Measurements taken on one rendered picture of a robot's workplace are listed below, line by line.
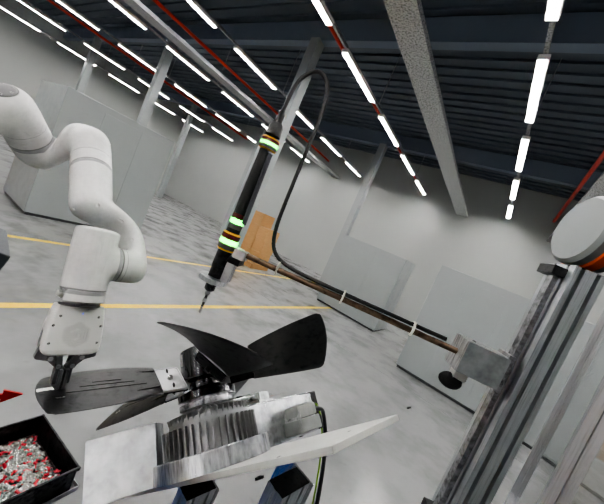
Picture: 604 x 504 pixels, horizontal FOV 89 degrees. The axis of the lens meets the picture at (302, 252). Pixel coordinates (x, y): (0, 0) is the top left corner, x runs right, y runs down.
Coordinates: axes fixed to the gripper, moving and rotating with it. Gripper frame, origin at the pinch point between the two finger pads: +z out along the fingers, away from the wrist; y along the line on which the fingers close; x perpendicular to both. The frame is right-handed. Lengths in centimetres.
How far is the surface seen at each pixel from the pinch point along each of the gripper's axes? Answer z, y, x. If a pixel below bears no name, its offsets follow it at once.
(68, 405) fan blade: 2.5, 0.0, -8.5
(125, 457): 17.9, 15.2, -4.3
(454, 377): -13, 55, -61
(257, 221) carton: -200, 564, 615
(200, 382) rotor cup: 1.4, 28.0, -8.6
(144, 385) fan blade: 1.7, 15.2, -5.3
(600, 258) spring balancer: -42, 58, -83
